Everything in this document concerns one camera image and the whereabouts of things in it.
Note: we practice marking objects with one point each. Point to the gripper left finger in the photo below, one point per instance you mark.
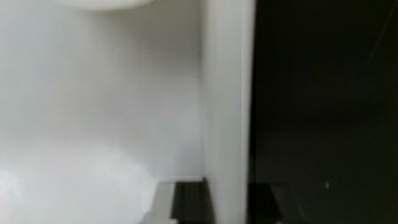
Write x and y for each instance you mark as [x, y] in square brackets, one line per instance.
[191, 203]

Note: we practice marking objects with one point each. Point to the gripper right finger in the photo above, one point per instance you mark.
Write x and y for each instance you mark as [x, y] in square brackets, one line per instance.
[264, 209]

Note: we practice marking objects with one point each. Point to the white square table top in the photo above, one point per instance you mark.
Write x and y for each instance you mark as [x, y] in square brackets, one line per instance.
[125, 81]

